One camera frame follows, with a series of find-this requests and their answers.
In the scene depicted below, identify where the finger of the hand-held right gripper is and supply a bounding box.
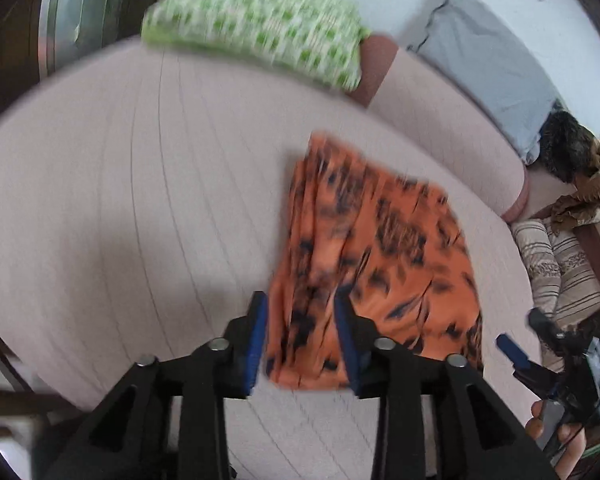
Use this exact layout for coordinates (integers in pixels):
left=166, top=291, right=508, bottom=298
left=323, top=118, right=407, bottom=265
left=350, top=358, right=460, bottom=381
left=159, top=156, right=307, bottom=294
left=527, top=307, right=581, bottom=356
left=496, top=334, right=548, bottom=402

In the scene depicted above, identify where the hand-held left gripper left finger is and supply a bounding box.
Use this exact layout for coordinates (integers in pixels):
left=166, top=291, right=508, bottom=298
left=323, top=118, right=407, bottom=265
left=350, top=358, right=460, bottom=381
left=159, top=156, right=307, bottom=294
left=32, top=290, right=270, bottom=480

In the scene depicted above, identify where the dark fuzzy cloth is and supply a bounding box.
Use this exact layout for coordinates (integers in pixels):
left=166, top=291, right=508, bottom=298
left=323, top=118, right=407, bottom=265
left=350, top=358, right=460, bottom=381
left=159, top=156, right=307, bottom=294
left=537, top=110, right=598, bottom=183

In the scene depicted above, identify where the beige striped blanket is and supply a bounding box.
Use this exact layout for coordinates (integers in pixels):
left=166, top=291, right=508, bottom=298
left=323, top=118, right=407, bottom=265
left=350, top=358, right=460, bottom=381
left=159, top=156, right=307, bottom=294
left=510, top=217, right=600, bottom=333

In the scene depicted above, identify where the grey pillow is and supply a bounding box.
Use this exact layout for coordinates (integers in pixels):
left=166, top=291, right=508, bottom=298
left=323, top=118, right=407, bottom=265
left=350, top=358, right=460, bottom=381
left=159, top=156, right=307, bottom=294
left=400, top=0, right=566, bottom=166

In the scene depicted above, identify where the person's right hand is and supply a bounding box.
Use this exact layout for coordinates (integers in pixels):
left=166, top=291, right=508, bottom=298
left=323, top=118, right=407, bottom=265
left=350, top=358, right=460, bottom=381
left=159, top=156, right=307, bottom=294
left=525, top=402, right=588, bottom=480

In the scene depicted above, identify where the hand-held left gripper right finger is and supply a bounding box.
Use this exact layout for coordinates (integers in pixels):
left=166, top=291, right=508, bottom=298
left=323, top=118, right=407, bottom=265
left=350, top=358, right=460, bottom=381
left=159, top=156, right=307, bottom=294
left=332, top=287, right=558, bottom=480

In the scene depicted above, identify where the dark wooden chair frame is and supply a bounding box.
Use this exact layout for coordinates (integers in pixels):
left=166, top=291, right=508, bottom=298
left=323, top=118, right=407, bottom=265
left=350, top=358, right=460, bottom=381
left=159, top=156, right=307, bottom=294
left=0, top=310, right=81, bottom=441

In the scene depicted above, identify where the green patterned pillow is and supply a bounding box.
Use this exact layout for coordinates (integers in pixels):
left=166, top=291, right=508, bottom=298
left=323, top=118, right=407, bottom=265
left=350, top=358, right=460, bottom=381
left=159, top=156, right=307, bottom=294
left=141, top=0, right=371, bottom=93

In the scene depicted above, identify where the orange floral garment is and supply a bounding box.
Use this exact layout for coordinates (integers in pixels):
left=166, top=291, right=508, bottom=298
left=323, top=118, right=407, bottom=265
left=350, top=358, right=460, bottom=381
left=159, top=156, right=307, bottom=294
left=265, top=131, right=486, bottom=391

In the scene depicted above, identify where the silver metal frame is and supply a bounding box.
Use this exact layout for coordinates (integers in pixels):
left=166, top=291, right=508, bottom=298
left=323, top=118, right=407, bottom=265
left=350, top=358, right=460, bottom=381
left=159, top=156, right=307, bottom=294
left=37, top=0, right=176, bottom=78

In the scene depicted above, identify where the brown gold cloth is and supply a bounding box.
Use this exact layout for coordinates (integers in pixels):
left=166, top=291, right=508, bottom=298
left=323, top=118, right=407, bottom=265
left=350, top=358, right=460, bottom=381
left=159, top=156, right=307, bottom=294
left=550, top=132, right=600, bottom=236

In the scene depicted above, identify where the pink quilted bed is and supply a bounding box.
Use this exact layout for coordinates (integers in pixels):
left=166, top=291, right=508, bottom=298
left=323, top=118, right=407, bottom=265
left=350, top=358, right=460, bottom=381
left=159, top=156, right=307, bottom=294
left=0, top=35, right=600, bottom=480

